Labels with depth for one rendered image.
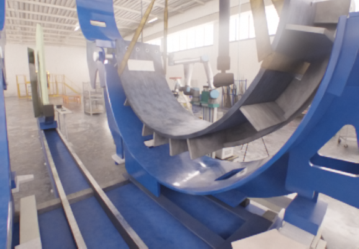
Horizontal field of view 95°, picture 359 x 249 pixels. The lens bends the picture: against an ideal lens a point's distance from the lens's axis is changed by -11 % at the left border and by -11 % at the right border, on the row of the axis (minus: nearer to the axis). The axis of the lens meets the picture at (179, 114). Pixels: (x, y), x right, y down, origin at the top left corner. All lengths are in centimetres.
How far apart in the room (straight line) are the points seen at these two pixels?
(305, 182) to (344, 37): 91
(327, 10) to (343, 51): 54
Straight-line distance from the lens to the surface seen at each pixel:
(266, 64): 99
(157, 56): 279
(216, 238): 168
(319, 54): 143
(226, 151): 382
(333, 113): 131
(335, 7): 140
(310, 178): 144
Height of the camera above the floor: 185
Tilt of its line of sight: 10 degrees down
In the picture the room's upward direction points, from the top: straight up
